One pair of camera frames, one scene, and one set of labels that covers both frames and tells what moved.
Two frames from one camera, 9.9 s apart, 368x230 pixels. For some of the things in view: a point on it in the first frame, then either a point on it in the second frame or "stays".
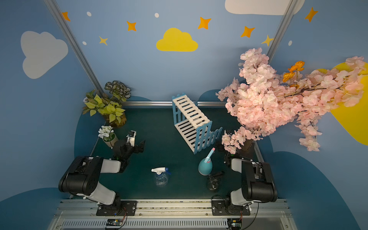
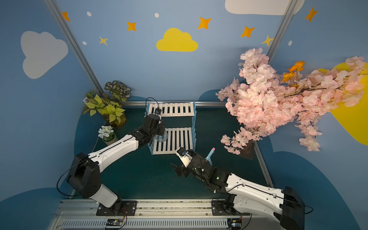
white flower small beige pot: [106, 133] stays
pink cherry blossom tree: [267, 102] stays
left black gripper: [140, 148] → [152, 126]
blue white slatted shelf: [194, 126] → [184, 137]
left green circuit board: [114, 222] stays
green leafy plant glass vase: [110, 107] stays
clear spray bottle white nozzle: [161, 178] → [162, 138]
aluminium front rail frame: [82, 214] stays
